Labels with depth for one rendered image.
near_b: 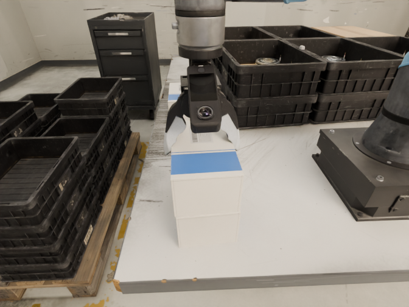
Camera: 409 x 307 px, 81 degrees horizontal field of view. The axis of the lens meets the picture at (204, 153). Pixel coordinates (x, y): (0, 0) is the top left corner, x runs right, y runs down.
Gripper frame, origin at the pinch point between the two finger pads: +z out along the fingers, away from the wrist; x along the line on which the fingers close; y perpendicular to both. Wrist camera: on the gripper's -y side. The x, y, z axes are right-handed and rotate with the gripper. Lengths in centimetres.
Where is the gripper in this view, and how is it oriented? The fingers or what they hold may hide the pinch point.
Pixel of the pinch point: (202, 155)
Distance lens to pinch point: 48.4
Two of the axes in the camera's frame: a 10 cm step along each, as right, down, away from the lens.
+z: 0.0, 8.2, 5.8
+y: -1.0, -5.8, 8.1
